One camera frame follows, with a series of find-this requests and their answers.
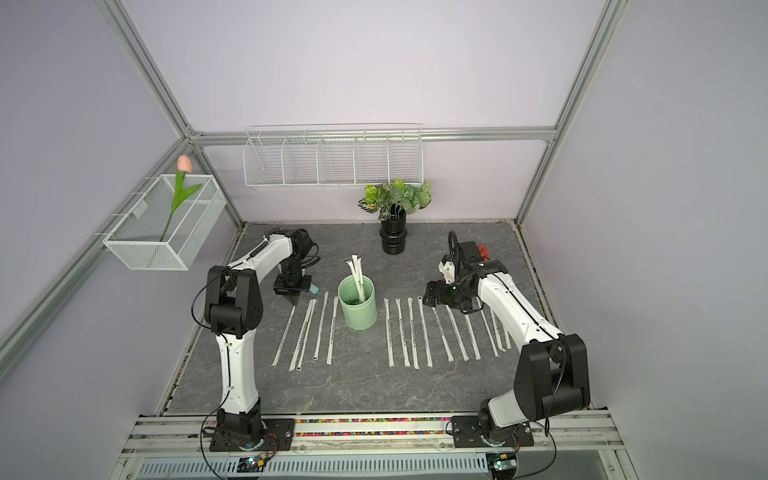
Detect white wire wall shelf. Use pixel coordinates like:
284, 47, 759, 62
242, 123, 424, 189

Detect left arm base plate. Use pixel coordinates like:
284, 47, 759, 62
202, 417, 296, 453

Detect thirteenth white straw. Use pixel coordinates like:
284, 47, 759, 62
296, 299, 317, 371

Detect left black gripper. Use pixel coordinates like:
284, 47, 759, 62
274, 256, 313, 305

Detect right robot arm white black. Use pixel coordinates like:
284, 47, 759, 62
423, 258, 591, 445

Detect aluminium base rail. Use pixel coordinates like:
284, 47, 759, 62
122, 409, 625, 460

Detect pink artificial tulip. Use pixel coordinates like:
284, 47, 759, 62
159, 155, 201, 242

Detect green cylindrical storage cup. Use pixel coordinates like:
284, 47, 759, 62
337, 275, 378, 331

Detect red work glove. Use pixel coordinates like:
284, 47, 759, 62
478, 245, 490, 261

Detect white mesh wall basket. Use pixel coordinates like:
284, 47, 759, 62
102, 173, 227, 271

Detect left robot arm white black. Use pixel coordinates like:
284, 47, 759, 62
203, 228, 319, 449

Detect fifteenth white straw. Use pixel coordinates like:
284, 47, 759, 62
271, 305, 297, 367

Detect twelfth white straw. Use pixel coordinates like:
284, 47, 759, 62
313, 291, 329, 360

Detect green artificial plant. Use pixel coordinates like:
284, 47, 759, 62
358, 179, 432, 221

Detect eleventh white straw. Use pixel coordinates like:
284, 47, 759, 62
326, 296, 339, 365

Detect bundle of wrapped white straws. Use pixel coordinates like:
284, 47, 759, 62
347, 254, 366, 303

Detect fourteenth white straw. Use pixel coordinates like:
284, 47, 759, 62
289, 298, 316, 371

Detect black vase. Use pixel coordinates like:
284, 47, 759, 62
379, 206, 407, 255

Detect white slotted cable duct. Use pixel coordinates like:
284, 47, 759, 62
134, 453, 489, 479

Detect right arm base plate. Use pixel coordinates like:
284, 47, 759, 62
446, 414, 534, 448

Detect aluminium frame struts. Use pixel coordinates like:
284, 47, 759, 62
0, 0, 631, 385

